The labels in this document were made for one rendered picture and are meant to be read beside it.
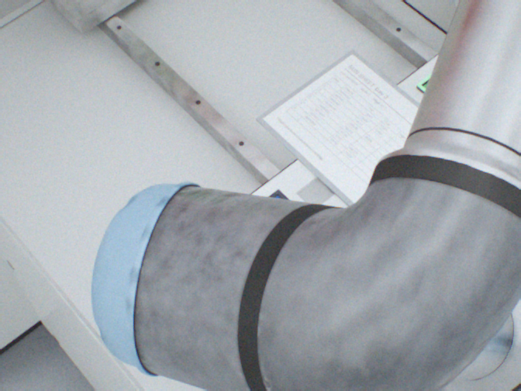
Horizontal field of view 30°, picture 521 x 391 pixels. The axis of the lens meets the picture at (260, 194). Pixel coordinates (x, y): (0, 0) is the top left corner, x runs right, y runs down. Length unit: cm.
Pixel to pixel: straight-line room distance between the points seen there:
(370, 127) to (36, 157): 45
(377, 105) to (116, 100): 39
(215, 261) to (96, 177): 77
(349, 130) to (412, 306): 64
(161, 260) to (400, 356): 14
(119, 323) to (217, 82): 80
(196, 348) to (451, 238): 15
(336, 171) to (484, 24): 54
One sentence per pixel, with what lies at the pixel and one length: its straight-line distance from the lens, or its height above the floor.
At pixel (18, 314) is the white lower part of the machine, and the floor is 15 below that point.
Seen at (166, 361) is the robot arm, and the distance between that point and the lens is 56.
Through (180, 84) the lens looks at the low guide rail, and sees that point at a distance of 130.
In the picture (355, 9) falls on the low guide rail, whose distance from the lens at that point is 138.
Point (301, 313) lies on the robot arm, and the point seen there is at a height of 142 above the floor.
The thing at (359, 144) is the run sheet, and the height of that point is 96.
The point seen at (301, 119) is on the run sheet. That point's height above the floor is 96.
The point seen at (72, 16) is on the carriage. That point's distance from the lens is 138.
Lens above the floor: 185
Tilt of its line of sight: 57 degrees down
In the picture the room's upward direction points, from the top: 8 degrees counter-clockwise
